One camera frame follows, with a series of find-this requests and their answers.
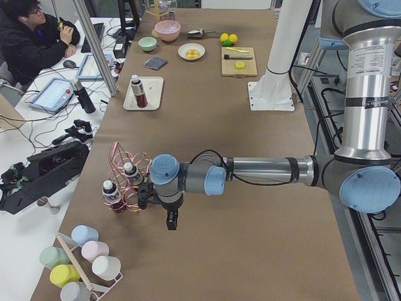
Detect lemon half slice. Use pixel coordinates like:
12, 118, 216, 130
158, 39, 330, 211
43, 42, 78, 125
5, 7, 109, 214
235, 61, 245, 70

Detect white rabbit tray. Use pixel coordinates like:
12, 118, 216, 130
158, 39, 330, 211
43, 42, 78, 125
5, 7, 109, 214
122, 76, 165, 112

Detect grey folded cloth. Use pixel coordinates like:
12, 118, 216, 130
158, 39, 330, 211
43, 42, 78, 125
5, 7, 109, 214
144, 56, 168, 70

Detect white plate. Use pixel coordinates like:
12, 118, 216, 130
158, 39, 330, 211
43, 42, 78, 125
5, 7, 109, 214
177, 43, 206, 61

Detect white cup rack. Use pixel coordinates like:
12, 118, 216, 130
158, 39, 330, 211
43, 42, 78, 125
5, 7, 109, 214
55, 232, 123, 300

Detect green lime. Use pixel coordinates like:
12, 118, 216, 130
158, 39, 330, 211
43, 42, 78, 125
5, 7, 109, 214
222, 40, 232, 47

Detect glazed twisted donut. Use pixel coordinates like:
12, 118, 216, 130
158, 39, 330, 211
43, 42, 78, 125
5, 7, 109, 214
185, 49, 200, 60

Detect tea bottle in rack rear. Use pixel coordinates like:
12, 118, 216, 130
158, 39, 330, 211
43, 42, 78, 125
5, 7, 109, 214
123, 162, 144, 186

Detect aluminium frame post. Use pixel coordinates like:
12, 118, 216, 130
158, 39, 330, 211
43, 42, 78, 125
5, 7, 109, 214
72, 0, 118, 96

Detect yellow cup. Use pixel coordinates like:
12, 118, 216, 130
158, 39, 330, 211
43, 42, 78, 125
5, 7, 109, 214
49, 264, 81, 288

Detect metal scoop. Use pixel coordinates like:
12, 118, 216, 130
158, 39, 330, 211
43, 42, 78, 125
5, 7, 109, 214
187, 28, 216, 38

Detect grey cup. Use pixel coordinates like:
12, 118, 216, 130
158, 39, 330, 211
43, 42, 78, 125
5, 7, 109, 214
60, 282, 91, 301

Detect pink bowl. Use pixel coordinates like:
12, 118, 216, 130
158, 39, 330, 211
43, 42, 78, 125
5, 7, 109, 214
154, 20, 181, 42

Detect person in black jacket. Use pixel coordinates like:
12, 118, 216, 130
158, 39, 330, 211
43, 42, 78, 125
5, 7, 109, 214
1, 1, 80, 87

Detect white cup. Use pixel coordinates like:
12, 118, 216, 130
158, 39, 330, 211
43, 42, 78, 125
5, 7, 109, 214
91, 255, 121, 281

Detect yellow plastic knife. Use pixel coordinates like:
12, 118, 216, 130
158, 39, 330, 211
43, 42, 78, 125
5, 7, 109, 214
225, 47, 250, 53

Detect yellow lemon far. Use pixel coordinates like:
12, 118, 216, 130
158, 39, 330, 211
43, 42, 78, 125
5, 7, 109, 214
229, 34, 238, 44

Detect blue cup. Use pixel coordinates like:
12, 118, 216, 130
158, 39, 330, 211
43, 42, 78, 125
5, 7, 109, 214
71, 224, 99, 246

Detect tea bottle in rack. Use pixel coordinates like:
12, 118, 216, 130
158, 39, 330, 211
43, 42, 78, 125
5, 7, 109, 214
123, 162, 144, 186
102, 180, 123, 213

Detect teach pendant tablet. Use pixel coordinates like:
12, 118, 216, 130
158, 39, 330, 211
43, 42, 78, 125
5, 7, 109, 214
76, 53, 114, 81
29, 78, 73, 113

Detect yellow lemon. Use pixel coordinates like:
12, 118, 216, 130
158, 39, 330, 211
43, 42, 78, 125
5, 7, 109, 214
229, 34, 238, 44
220, 33, 229, 43

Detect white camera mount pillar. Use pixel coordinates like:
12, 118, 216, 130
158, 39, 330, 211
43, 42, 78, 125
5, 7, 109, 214
248, 0, 312, 111

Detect mint green bowl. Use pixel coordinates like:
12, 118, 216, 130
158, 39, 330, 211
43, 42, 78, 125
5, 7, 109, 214
138, 37, 157, 52

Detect black keyboard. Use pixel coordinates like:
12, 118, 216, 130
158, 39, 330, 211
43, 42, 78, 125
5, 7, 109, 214
80, 22, 105, 53

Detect wooden mug tree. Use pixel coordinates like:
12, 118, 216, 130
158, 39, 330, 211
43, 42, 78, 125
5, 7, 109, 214
144, 0, 177, 21

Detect tea bottle on tray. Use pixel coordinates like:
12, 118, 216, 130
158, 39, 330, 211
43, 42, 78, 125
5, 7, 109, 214
130, 74, 148, 108

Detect far teach pendant tablet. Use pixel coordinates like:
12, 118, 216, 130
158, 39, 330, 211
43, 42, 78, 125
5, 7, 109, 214
76, 53, 114, 81

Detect yellow lemon near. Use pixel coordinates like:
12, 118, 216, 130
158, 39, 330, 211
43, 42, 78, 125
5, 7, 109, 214
220, 33, 229, 43

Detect black thermos bottle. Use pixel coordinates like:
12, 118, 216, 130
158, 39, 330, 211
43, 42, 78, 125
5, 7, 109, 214
70, 78, 96, 114

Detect near teach pendant tablet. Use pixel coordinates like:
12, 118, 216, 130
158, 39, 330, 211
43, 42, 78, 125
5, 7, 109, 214
29, 78, 73, 113

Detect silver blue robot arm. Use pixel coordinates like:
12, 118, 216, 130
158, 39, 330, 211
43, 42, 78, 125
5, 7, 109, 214
137, 1, 400, 230

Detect copper wire bottle rack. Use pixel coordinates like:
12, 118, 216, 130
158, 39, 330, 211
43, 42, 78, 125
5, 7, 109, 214
102, 141, 152, 215

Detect black power adapter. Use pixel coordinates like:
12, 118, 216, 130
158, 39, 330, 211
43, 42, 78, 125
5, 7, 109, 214
113, 36, 130, 59

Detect wooden cutting board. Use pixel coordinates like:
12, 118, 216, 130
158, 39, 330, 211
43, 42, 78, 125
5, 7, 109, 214
221, 47, 258, 77

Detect tea bottle in rack front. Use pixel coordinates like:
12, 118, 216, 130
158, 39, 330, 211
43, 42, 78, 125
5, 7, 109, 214
102, 180, 123, 213

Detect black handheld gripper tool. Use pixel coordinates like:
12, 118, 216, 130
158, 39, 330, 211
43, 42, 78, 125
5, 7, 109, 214
52, 119, 93, 145

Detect black device housing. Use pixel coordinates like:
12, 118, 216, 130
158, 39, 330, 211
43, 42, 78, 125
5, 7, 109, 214
1, 141, 89, 214

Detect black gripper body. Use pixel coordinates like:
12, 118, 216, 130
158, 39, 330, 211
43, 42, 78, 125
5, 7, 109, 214
137, 182, 182, 216

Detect black computer mouse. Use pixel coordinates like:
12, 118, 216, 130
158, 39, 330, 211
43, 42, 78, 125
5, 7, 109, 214
63, 60, 77, 69

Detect pink cup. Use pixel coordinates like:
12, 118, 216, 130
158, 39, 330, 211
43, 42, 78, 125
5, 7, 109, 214
81, 241, 110, 263

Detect green cup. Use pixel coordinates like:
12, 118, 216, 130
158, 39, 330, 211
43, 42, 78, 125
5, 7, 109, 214
39, 246, 70, 270

